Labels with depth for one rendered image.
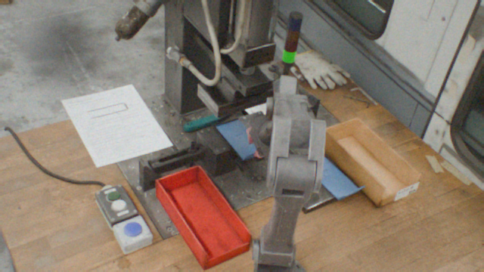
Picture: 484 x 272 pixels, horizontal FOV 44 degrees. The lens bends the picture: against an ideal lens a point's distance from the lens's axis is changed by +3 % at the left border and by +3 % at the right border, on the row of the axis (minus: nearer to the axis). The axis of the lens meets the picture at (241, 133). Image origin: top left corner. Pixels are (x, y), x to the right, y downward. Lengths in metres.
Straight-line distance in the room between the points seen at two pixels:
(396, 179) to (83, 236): 0.81
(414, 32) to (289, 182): 0.97
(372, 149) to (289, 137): 0.69
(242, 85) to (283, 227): 0.40
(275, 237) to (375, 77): 0.97
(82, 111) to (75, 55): 1.85
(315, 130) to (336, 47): 1.15
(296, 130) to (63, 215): 0.66
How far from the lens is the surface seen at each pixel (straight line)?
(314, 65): 1.95
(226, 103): 1.39
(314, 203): 1.49
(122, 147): 1.62
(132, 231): 1.37
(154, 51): 3.60
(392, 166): 1.65
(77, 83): 3.36
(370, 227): 1.51
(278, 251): 1.21
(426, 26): 1.84
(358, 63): 2.06
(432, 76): 1.85
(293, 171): 1.01
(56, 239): 1.43
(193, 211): 1.45
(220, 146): 1.50
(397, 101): 1.95
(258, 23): 1.31
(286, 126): 1.02
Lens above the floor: 2.00
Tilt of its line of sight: 41 degrees down
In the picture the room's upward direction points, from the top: 7 degrees clockwise
